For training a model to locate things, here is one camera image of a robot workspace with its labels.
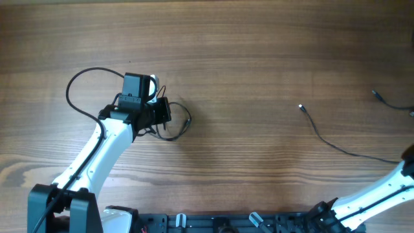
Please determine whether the short black cable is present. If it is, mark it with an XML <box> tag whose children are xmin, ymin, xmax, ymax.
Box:
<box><xmin>138</xmin><ymin>85</ymin><xmax>192</xmax><ymax>142</ymax></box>

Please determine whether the black USB cable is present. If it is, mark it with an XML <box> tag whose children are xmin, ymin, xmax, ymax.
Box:
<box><xmin>298</xmin><ymin>104</ymin><xmax>402</xmax><ymax>164</ymax></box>

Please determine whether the black audio jack cable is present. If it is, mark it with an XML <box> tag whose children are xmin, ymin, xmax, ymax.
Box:
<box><xmin>371</xmin><ymin>89</ymin><xmax>414</xmax><ymax>117</ymax></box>

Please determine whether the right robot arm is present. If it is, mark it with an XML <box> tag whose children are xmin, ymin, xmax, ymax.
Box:
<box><xmin>305</xmin><ymin>146</ymin><xmax>413</xmax><ymax>232</ymax></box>

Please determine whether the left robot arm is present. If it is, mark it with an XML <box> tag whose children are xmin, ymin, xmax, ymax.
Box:
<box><xmin>27</xmin><ymin>73</ymin><xmax>171</xmax><ymax>232</ymax></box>

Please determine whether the left camera black cable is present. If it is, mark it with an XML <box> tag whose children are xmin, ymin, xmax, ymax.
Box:
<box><xmin>32</xmin><ymin>67</ymin><xmax>125</xmax><ymax>233</ymax></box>

